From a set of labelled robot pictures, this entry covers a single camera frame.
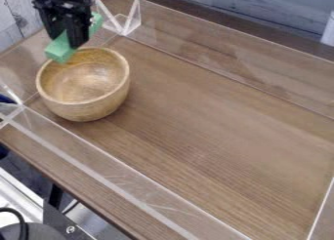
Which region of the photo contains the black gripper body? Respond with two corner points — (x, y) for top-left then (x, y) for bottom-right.
(32, 0), (92, 14)

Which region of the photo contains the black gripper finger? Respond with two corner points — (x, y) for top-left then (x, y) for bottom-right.
(66, 9), (91, 49)
(39, 9), (64, 39)

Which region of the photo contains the green rectangular block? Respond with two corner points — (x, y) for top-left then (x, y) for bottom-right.
(44, 12), (103, 63)

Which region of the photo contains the brown wooden bowl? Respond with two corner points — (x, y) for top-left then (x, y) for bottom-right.
(35, 47), (131, 122)

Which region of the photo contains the black table leg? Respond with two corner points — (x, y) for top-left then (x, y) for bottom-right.
(48, 184), (64, 209)

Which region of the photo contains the clear acrylic barrier wall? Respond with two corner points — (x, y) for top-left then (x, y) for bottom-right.
(0, 0), (334, 240)

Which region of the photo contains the black metal bracket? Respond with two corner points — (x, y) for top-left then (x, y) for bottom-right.
(43, 202), (96, 240)

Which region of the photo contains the black cable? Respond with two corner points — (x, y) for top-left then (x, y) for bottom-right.
(0, 207), (29, 240)

